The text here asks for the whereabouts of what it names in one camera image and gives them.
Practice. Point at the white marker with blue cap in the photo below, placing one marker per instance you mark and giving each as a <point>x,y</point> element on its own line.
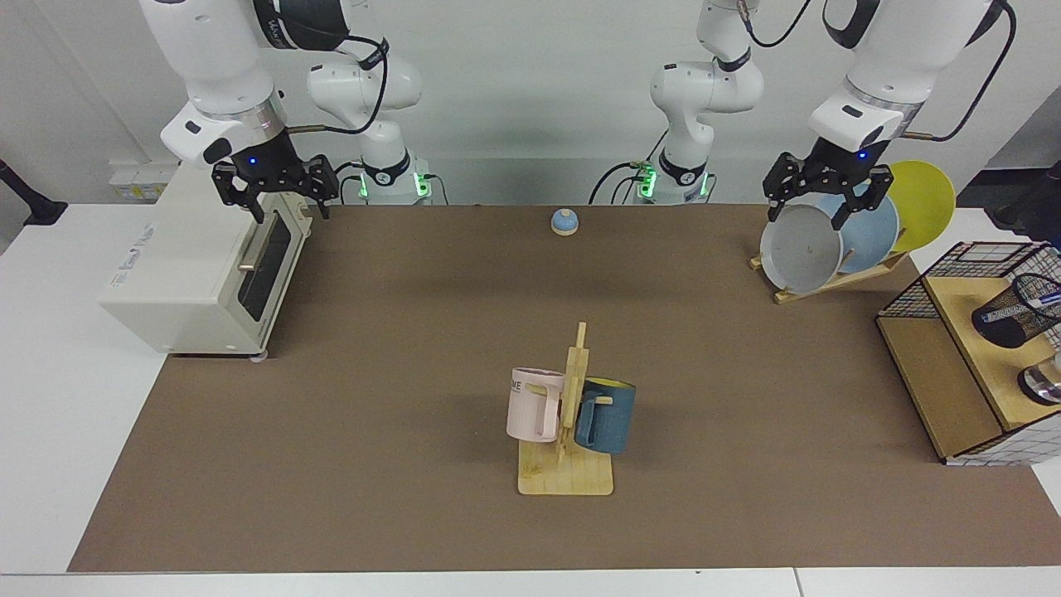
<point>1051,295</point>

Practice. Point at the black mesh pen holder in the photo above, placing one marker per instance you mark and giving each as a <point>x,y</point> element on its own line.
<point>999,332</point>

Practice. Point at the light blue plate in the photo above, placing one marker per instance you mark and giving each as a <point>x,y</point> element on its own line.
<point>870,236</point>

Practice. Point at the yellow plate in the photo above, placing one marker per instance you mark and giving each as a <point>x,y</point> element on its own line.
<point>924,199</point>

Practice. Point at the grey plate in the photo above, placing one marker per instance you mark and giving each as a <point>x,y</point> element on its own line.
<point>800,253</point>

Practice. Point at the pale toaster oven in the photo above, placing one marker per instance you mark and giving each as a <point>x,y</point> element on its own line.
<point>182,257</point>

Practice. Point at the wooden plate rack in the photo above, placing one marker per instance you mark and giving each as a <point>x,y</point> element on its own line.
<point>829,286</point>

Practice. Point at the black bulky object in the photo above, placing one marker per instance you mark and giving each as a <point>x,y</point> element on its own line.
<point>1036,211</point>

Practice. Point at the black stand foot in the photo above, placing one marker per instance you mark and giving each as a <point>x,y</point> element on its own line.
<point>37,209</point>

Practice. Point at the brown table cloth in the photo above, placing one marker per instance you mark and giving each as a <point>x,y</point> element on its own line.
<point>414,373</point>

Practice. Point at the small blue round thing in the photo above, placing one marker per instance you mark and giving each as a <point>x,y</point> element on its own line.
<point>564,220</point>

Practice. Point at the round silver metal object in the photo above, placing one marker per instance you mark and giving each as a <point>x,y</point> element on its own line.
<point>1043,383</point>

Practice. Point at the dark blue mug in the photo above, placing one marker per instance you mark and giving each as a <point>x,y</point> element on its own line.
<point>605,423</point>

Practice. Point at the pink mug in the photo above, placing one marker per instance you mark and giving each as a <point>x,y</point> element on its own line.
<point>530,410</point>

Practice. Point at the wooden cup stand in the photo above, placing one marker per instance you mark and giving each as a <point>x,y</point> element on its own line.
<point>564,477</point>

